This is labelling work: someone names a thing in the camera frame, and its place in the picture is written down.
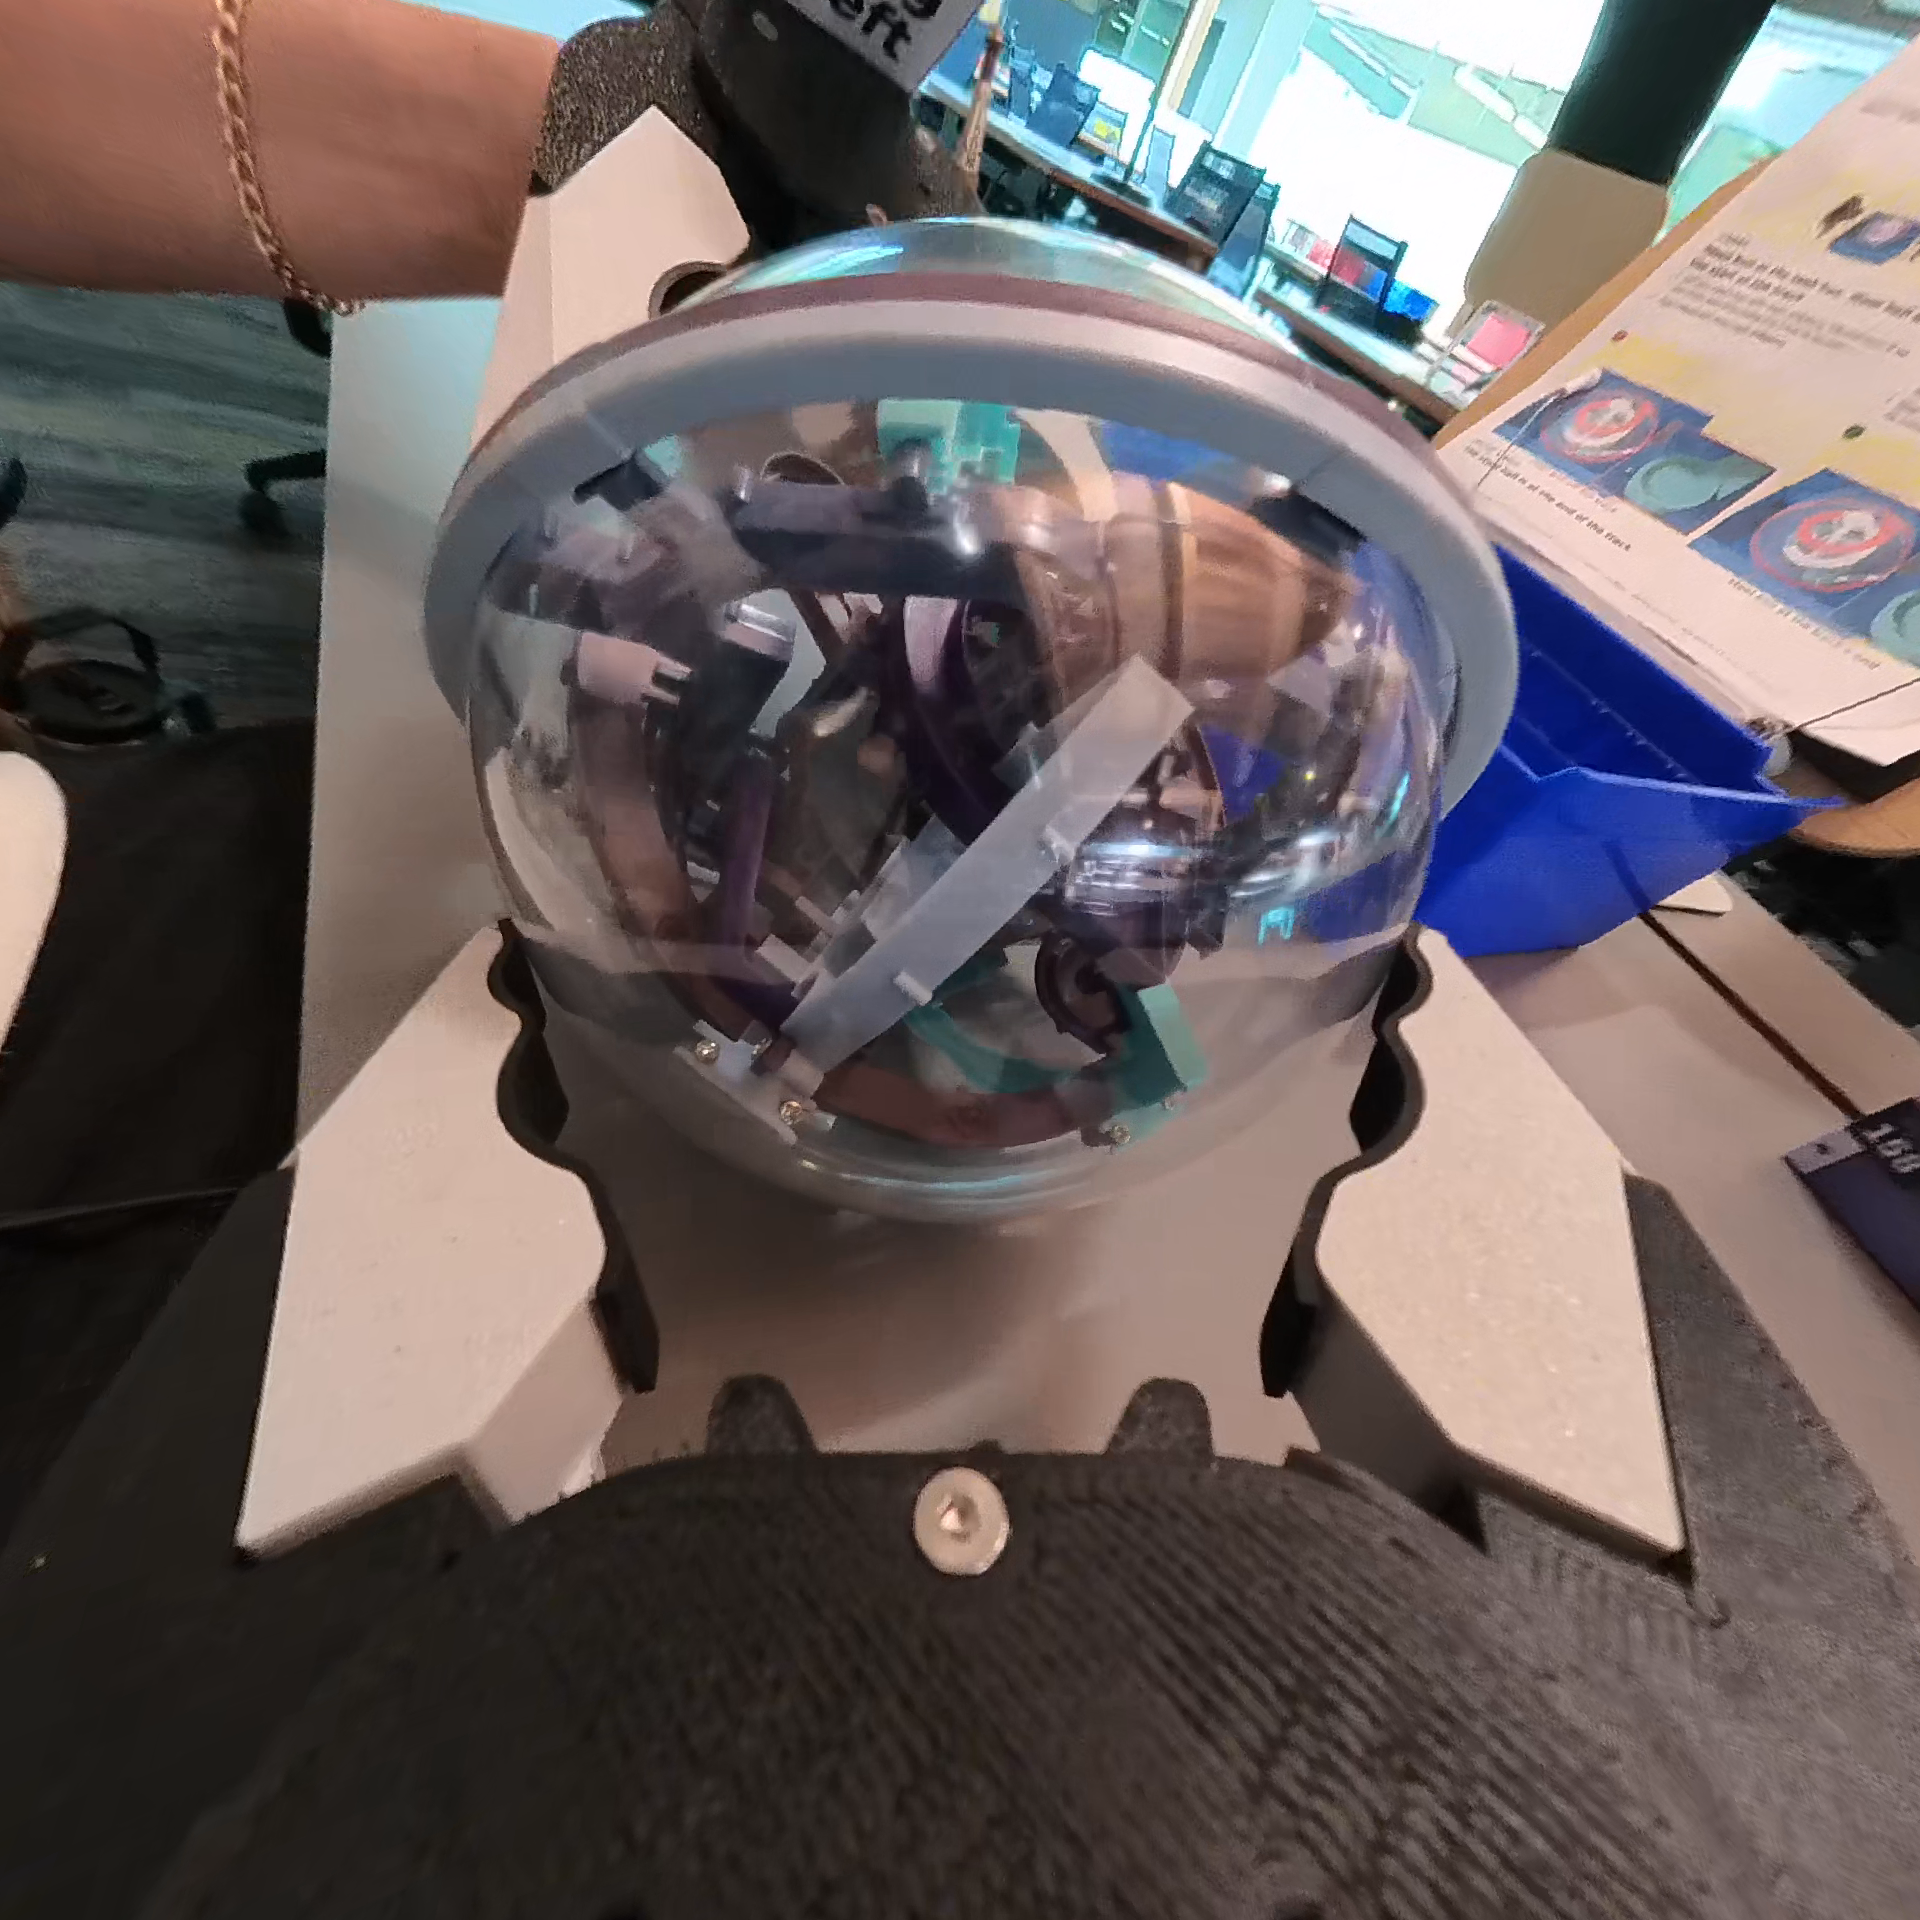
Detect blue plastic bin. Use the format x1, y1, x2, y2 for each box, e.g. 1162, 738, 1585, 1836
1411, 541, 1838, 960

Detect black water bottle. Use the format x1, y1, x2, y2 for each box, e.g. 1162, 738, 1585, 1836
18, 599, 213, 746

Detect group of black office chairs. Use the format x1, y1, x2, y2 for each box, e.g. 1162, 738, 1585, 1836
1038, 61, 1442, 338

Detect person's left forearm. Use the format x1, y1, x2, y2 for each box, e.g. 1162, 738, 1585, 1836
0, 0, 563, 309

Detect black toy packaging box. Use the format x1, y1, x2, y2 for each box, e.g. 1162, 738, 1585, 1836
1782, 1100, 1920, 1310

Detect rows of wooden office desks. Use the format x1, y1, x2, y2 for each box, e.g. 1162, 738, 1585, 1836
919, 61, 1464, 428

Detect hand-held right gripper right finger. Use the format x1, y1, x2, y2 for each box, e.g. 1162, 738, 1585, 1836
1257, 921, 1692, 1560

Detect gold chain bracelet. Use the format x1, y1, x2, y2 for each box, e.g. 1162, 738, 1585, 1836
208, 0, 362, 321

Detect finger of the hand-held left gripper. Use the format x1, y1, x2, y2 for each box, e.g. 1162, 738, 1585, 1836
492, 104, 758, 438

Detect printed instruction sheet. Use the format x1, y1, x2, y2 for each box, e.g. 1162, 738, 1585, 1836
1436, 47, 1920, 757

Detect clear plastic maze ball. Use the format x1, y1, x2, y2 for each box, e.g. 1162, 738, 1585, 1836
420, 218, 1514, 1226

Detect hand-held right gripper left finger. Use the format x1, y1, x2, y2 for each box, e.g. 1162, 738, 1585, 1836
234, 917, 663, 1557

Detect clear acrylic sign holder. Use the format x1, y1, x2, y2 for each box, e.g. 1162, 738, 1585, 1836
1436, 294, 1550, 396

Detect black and beige divider panel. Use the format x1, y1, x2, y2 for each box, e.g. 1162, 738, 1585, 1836
1472, 0, 1779, 309

